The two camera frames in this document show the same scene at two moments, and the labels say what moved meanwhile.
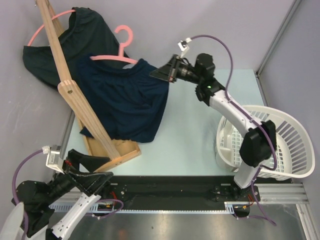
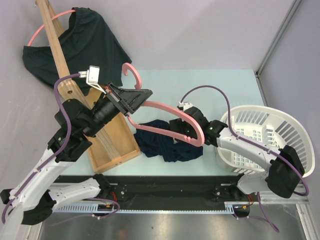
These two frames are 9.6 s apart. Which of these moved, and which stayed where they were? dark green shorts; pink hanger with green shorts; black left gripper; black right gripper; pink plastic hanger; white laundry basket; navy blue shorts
Moved: navy blue shorts; pink plastic hanger; black left gripper; black right gripper
Stayed: pink hanger with green shorts; white laundry basket; dark green shorts
